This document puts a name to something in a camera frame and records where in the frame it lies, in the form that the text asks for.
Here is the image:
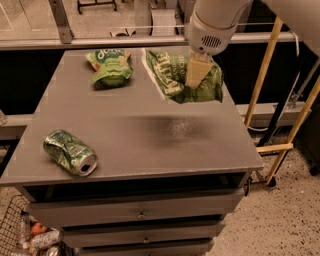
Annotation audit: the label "wire basket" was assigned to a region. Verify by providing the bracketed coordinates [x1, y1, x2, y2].
[0, 194, 66, 256]

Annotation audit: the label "green jalapeno kettle chip bag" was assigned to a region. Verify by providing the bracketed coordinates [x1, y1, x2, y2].
[142, 49, 223, 104]

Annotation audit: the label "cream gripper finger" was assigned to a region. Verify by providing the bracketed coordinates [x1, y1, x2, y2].
[185, 53, 213, 89]

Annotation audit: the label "wooden easel frame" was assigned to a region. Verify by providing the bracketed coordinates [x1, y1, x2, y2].
[243, 16, 320, 186]

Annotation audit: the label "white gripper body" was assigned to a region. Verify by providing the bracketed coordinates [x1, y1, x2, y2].
[188, 11, 238, 55]

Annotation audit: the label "orange fruit in basket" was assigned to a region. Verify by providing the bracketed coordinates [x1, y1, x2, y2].
[31, 222, 47, 236]

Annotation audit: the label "plastic bottle in basket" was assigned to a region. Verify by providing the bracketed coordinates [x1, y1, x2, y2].
[22, 230, 61, 249]

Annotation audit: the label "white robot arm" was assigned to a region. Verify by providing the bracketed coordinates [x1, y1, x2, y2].
[186, 0, 320, 89]

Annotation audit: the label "green rice chip bag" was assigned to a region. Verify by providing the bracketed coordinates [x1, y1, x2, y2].
[86, 49, 132, 88]

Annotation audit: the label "grey drawer cabinet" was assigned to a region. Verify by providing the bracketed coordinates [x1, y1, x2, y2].
[1, 49, 262, 256]

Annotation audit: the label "crushed green soda can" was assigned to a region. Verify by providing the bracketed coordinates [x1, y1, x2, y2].
[43, 129, 98, 176]

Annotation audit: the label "metal railing frame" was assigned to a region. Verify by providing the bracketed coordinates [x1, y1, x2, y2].
[0, 0, 298, 52]

